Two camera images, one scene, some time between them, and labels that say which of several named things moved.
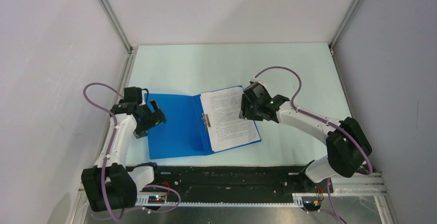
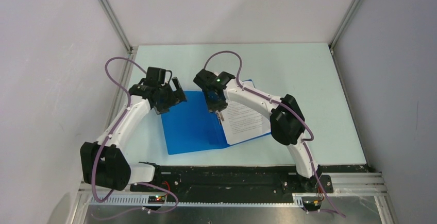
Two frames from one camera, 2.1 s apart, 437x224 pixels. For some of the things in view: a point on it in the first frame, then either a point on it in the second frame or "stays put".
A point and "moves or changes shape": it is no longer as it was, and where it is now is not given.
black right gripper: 245,112 → 220,106
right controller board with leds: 312,205 stays put
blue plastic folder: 185,132 moves or changes shape
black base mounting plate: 232,183 stays put
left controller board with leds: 156,199 stays put
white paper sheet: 222,108 moves or changes shape
